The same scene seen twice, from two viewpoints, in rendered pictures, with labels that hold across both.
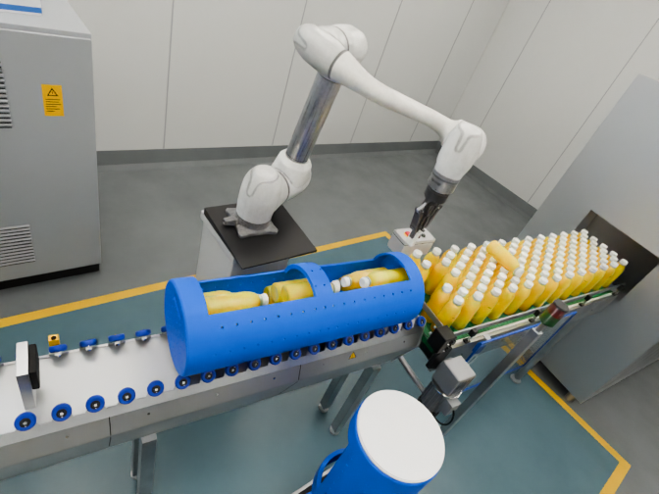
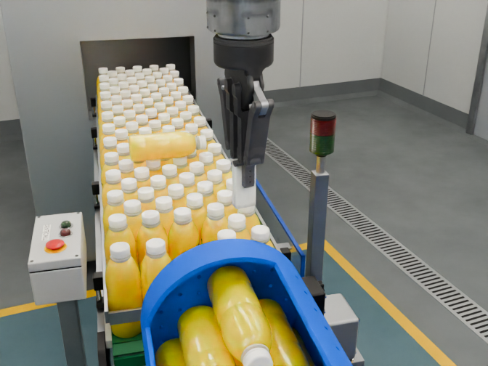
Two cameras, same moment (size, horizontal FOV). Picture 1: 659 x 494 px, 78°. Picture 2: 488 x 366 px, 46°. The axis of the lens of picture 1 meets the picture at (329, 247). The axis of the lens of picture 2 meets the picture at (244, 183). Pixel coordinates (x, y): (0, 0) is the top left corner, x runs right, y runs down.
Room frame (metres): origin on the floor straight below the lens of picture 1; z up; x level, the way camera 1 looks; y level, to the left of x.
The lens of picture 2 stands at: (0.90, 0.38, 1.71)
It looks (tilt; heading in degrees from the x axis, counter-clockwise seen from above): 25 degrees down; 298
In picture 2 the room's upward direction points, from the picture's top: straight up
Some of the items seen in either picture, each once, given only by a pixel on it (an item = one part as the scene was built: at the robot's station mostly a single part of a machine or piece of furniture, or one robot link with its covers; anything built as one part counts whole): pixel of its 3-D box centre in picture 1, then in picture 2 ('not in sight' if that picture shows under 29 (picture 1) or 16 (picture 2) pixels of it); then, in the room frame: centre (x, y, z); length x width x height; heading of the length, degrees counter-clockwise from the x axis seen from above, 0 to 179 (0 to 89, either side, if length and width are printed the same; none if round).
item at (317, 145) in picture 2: (550, 317); (322, 141); (1.36, -0.93, 1.18); 0.06 x 0.06 x 0.05
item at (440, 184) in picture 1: (442, 180); (243, 10); (1.24, -0.26, 1.60); 0.09 x 0.09 x 0.06
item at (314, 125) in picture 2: (557, 310); (322, 124); (1.36, -0.93, 1.23); 0.06 x 0.06 x 0.04
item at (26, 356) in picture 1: (29, 374); not in sight; (0.50, 0.59, 1.00); 0.10 x 0.04 x 0.15; 41
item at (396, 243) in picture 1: (411, 241); (59, 255); (1.73, -0.37, 1.05); 0.20 x 0.10 x 0.10; 131
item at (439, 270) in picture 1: (436, 276); (153, 255); (1.61, -0.53, 0.99); 0.07 x 0.07 x 0.19
